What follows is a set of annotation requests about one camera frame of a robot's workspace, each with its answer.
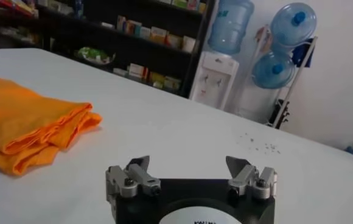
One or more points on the green yellow box stack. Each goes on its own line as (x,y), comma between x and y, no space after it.
(156,80)

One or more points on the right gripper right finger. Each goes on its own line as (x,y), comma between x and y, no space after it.
(243,178)

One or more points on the blue bag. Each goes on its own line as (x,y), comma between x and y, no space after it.
(350,150)

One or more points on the scattered dark crumbs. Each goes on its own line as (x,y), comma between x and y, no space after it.
(267,147)

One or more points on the orange white medicine box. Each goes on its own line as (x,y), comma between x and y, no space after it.
(174,40)

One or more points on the small flat white box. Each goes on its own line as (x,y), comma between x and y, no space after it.
(107,25)

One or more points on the white metal jug rack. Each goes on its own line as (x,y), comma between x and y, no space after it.
(298,76)

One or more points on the green white medicine box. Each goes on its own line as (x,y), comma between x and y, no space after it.
(179,3)

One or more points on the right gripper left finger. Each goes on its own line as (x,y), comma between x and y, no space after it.
(143,182)

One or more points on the pink medicine box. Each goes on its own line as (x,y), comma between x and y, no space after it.
(193,4)

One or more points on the black shelving unit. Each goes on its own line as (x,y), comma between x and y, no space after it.
(152,61)

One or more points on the blue drink bottle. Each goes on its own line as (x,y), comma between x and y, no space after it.
(78,8)

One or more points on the black folded stand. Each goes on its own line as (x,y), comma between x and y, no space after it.
(280,112)

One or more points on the flat white medicine box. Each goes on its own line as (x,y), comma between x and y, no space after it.
(120,72)

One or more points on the tan hanging item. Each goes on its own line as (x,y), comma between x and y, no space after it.
(261,34)

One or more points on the white water dispenser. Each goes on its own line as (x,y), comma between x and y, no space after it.
(213,80)

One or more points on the red orange medicine box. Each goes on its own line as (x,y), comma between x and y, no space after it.
(133,28)

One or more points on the orange t-shirt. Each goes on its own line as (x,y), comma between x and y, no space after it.
(27,121)

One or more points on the white teal medicine box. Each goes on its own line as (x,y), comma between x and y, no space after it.
(145,32)

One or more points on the yellow white medicine box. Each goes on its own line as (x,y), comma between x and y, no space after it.
(158,35)

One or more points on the pale box stack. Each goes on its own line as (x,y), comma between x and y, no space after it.
(172,82)

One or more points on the bowl with green contents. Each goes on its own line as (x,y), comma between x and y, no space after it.
(94,55)

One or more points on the blue water jug with label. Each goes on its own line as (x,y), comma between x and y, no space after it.
(231,27)

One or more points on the red snack packets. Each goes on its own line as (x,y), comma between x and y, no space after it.
(15,6)

